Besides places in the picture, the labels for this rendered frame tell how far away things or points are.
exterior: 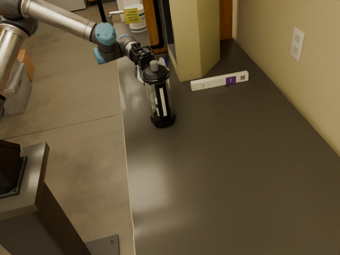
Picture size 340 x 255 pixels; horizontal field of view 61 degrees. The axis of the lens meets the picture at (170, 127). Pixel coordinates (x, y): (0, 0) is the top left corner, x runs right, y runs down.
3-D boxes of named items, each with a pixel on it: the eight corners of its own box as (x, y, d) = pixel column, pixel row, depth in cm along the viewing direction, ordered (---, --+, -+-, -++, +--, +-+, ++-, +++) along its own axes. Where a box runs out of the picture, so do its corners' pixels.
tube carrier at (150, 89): (180, 119, 117) (175, 73, 102) (157, 130, 113) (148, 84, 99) (168, 106, 124) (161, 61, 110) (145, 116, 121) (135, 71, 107)
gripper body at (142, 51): (135, 56, 106) (125, 45, 115) (140, 76, 112) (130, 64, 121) (154, 50, 108) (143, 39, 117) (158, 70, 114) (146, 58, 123)
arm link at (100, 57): (90, 40, 116) (115, 32, 119) (92, 53, 127) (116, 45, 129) (97, 57, 115) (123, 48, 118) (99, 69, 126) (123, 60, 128)
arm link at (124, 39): (118, 52, 132) (135, 46, 134) (125, 61, 124) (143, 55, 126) (113, 36, 127) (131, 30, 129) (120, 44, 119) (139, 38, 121)
